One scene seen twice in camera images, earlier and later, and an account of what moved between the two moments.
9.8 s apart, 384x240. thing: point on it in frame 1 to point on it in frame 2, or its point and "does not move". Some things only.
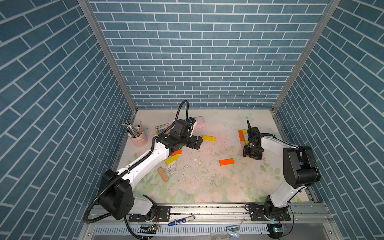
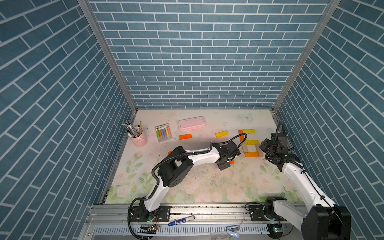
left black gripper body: x=188 y=141 to x=224 y=165
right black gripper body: x=253 y=153 to x=265 y=147
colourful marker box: x=160 y=128 does not move
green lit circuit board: x=276 y=230 does not move
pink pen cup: x=140 y=141 does not move
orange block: x=241 y=135 does not move
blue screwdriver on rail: x=176 y=221 does not move
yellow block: x=210 y=138 to x=221 y=134
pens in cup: x=131 y=131 does not move
